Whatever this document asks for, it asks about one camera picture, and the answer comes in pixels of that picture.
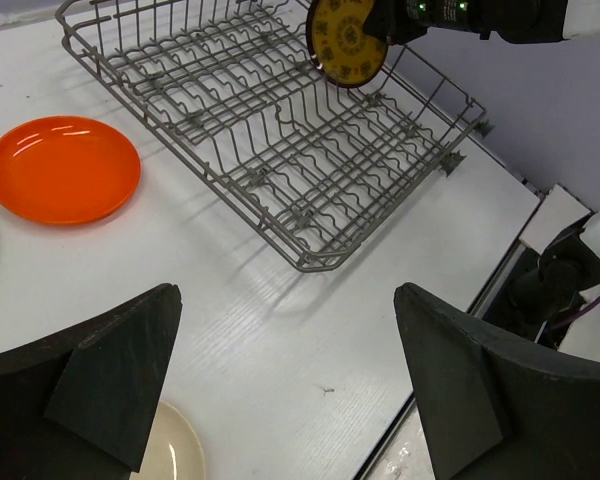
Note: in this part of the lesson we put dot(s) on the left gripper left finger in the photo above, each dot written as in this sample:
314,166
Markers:
80,403

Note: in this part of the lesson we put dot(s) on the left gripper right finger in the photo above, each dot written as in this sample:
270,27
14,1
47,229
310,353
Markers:
492,404

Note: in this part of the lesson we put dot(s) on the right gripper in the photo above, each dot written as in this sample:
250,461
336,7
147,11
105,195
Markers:
388,21

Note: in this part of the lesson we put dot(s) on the yellow patterned plate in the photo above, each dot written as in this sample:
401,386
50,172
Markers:
337,44

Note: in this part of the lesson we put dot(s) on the beige plate with black mark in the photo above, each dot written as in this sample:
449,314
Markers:
173,450

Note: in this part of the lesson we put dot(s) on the orange plate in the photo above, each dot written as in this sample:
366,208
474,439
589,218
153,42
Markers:
66,170

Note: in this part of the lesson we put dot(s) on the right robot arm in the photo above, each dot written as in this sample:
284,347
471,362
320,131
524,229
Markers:
515,21

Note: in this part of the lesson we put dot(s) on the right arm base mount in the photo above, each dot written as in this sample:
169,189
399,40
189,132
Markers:
553,278

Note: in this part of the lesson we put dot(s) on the grey wire dish rack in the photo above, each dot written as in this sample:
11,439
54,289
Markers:
233,91

